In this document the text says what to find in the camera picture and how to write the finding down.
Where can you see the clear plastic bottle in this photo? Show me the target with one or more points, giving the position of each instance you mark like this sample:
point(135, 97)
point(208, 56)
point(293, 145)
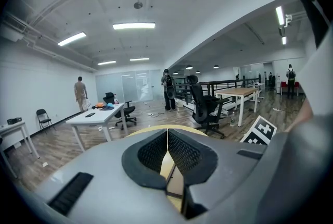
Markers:
point(232, 120)

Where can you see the black box device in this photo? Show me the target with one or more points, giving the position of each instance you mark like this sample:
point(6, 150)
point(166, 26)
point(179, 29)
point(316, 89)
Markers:
point(14, 121)

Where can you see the white bottle red label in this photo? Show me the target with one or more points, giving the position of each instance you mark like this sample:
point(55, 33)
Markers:
point(116, 99)

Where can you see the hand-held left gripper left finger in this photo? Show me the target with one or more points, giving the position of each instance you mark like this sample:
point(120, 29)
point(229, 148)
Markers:
point(145, 165)

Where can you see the long white table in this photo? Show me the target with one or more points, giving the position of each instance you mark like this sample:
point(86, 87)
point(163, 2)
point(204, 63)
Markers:
point(99, 116)

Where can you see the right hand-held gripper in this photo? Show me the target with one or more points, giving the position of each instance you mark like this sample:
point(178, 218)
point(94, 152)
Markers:
point(260, 130)

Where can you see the white water dispenser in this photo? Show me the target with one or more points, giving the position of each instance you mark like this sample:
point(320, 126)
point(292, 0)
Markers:
point(278, 85)

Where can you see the long ceiling light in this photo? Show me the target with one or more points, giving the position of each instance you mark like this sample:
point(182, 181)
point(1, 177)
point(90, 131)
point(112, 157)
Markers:
point(134, 26)
point(107, 62)
point(71, 38)
point(284, 40)
point(280, 15)
point(139, 59)

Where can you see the red chair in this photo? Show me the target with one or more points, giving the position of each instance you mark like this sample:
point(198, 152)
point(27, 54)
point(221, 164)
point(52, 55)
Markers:
point(283, 85)

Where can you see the black phone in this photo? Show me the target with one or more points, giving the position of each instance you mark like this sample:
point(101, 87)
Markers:
point(90, 114)

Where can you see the white plastic bag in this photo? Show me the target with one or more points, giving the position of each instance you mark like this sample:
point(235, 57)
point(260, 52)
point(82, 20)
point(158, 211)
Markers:
point(88, 103)

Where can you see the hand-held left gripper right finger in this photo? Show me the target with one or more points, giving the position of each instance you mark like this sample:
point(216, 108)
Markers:
point(193, 163)

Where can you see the person's right forearm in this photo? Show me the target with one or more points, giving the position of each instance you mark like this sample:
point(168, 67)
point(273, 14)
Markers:
point(301, 113)

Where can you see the blue cap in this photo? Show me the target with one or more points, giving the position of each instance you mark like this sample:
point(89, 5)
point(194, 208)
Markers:
point(109, 105)

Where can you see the wooden top white-legged table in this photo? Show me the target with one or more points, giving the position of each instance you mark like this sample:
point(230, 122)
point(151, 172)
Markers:
point(236, 91)

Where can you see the tall black office chair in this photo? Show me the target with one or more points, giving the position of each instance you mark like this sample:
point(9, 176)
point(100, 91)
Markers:
point(201, 103)

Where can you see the white round-leg table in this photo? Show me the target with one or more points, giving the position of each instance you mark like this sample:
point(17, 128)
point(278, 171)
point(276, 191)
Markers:
point(256, 85)

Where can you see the round ceiling fixture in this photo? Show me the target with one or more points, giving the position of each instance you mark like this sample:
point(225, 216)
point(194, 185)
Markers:
point(138, 5)

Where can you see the frosted glass partition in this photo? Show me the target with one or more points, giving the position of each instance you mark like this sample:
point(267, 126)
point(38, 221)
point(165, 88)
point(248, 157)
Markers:
point(130, 86)

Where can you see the white bucket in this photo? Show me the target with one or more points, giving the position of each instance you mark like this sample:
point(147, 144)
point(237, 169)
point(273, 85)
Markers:
point(179, 104)

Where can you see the black metal railing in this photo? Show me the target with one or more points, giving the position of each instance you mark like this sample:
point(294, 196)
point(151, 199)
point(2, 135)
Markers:
point(223, 83)

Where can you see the light wooden picture frame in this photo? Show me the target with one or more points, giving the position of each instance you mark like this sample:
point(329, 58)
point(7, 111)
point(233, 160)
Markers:
point(167, 165)

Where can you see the small black office chair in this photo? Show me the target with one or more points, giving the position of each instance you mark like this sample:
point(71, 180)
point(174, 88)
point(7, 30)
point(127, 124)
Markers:
point(125, 112)

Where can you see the small white table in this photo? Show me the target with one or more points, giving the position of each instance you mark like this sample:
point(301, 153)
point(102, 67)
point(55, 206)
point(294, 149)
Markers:
point(15, 127)

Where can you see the white power strip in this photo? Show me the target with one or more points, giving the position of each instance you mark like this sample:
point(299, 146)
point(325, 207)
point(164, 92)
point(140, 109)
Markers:
point(277, 109)

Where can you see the orange cloth item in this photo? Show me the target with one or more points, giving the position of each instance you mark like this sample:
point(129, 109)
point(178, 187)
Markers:
point(99, 105)

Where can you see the black folding chair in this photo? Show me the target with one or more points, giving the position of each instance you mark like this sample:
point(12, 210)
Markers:
point(43, 116)

